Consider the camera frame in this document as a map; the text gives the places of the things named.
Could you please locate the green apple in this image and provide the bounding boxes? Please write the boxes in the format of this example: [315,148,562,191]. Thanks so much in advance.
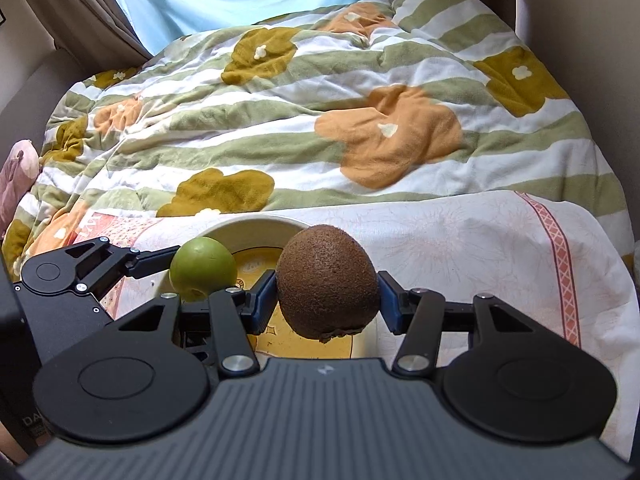
[169,236,238,302]

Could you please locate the brown kiwi back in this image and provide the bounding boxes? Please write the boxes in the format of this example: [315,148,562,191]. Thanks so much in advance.
[276,224,381,344]

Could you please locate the person left hand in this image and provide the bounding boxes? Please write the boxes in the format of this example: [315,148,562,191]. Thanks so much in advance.
[0,424,28,464]

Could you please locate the white pink patterned cloth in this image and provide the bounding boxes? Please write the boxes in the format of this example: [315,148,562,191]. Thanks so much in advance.
[69,188,640,461]

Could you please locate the grey headboard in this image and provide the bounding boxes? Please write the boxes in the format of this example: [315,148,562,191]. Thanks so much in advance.
[0,49,90,162]

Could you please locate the green striped floral duvet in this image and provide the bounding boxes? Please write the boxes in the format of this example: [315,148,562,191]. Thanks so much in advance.
[1,0,634,275]

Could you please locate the brown left curtain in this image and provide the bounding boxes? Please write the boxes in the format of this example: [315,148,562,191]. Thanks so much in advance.
[26,0,152,74]

